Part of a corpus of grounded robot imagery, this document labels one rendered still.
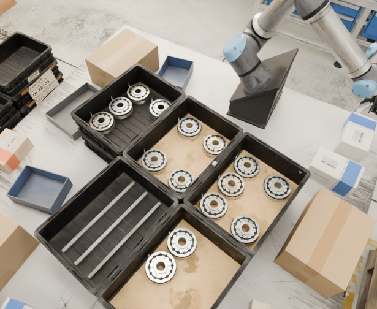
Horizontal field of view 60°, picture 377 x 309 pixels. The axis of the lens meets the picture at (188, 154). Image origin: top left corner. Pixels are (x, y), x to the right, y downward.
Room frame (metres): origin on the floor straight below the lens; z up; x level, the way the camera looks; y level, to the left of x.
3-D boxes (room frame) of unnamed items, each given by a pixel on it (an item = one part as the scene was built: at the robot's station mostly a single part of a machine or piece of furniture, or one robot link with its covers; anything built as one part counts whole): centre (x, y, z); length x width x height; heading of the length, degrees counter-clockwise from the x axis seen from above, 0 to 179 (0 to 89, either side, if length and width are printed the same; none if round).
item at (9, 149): (0.76, 0.80, 0.74); 0.16 x 0.12 x 0.07; 159
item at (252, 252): (0.53, -0.22, 0.92); 0.40 x 0.30 x 0.02; 143
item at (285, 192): (0.57, -0.35, 0.86); 0.10 x 0.10 x 0.01
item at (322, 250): (0.39, -0.52, 0.78); 0.30 x 0.22 x 0.16; 146
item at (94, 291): (0.40, 0.26, 0.92); 0.40 x 0.30 x 0.02; 143
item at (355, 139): (0.91, -0.78, 0.75); 0.20 x 0.12 x 0.09; 153
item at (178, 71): (1.27, 0.09, 0.74); 0.20 x 0.15 x 0.07; 164
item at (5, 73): (1.52, 1.10, 0.37); 0.40 x 0.30 x 0.45; 153
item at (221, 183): (0.58, -0.17, 0.86); 0.10 x 0.10 x 0.01
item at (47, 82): (1.46, 0.95, 0.41); 0.31 x 0.02 x 0.16; 153
